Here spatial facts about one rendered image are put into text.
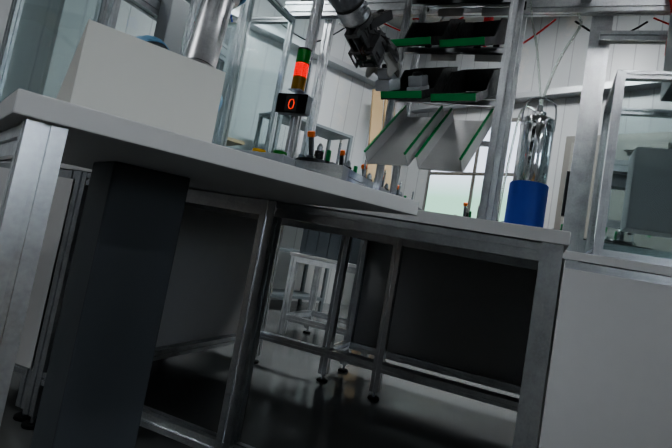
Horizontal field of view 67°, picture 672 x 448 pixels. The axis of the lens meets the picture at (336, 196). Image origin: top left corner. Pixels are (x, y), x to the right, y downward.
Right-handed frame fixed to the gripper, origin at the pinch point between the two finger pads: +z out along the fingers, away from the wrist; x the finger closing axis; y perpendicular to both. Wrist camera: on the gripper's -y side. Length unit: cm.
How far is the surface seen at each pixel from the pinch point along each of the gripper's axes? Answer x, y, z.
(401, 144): -0.6, 8.9, 21.0
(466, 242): 29, 40, 15
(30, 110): 6, 71, -66
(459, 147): 15.9, 6.7, 23.9
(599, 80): 33, -95, 105
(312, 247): -143, -19, 187
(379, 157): -4.0, 16.1, 18.1
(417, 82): 4.1, -4.3, 8.9
